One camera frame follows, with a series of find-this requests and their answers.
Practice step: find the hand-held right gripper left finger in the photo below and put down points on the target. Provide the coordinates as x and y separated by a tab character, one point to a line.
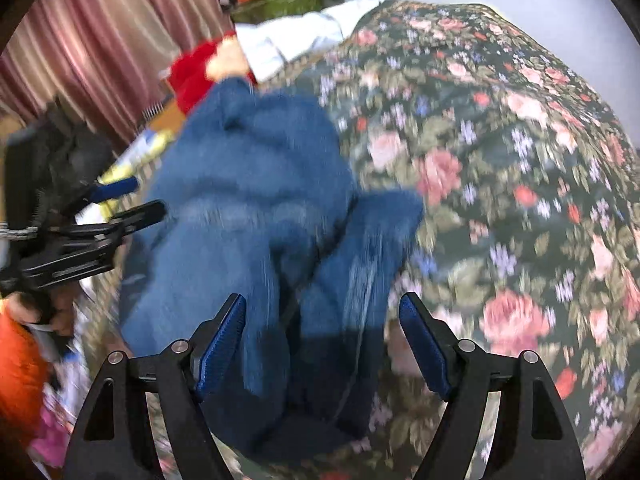
220	345

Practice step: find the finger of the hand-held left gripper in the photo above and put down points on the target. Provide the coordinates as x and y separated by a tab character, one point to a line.
142	214
117	186

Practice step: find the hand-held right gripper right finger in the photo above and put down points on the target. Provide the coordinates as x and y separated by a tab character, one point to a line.
422	345

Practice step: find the blue denim jeans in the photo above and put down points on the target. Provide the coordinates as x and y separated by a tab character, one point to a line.
260	185

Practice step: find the person's left forearm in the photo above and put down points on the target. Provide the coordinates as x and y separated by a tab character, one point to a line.
20	370

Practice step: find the person's left hand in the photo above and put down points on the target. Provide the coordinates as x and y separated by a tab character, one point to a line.
62	312

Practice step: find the yellow white package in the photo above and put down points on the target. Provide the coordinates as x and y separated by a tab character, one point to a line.
145	152

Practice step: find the red cloth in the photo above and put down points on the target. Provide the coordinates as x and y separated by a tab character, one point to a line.
192	72

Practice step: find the striped pink curtain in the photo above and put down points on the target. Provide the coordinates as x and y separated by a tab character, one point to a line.
100	35

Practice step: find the dark floral blanket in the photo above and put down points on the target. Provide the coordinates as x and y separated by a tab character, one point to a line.
500	160

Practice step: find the white garment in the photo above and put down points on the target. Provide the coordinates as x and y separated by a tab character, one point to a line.
295	35

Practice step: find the green cloth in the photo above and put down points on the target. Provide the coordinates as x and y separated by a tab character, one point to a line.
280	6

